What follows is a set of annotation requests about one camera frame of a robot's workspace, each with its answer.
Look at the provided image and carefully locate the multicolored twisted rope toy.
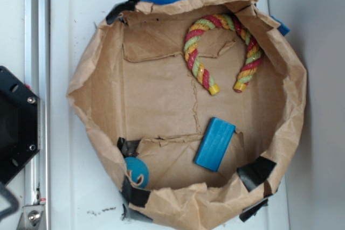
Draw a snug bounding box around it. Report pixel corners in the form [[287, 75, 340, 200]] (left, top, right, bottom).
[[183, 14, 263, 96]]

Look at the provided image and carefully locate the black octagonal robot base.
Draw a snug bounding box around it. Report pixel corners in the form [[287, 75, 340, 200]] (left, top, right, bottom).
[[1, 66, 39, 185]]

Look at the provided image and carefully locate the blue wooden block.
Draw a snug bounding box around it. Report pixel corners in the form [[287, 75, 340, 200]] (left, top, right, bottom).
[[194, 117, 236, 172]]

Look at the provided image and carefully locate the blue rubber ball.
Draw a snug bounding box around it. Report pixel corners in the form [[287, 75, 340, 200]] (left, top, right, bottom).
[[125, 157, 149, 188]]

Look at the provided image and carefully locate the black tape bottom left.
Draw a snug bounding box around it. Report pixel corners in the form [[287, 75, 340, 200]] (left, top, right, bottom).
[[120, 176, 153, 222]]

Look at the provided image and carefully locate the black tape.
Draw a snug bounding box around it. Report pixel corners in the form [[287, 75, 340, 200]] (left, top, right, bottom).
[[237, 156, 277, 192], [120, 176, 153, 222], [106, 0, 140, 25]]

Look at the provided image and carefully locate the black tape top left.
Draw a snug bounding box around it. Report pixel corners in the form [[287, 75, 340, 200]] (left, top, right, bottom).
[[106, 0, 140, 25]]

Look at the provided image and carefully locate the black tape bottom right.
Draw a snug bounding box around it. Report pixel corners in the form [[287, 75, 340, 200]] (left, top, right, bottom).
[[237, 156, 277, 192]]

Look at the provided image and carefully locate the blue tape piece right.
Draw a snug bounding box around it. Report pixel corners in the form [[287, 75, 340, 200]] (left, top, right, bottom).
[[271, 16, 290, 37]]

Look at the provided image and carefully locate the brown paper bag enclosure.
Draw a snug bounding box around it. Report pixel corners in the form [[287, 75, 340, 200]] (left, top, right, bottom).
[[67, 0, 307, 229]]

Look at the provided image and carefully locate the aluminium extrusion rail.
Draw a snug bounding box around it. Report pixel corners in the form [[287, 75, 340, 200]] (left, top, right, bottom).
[[24, 0, 51, 229]]

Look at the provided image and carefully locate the metal corner bracket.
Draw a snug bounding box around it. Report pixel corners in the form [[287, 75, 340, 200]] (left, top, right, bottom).
[[16, 205, 45, 230]]

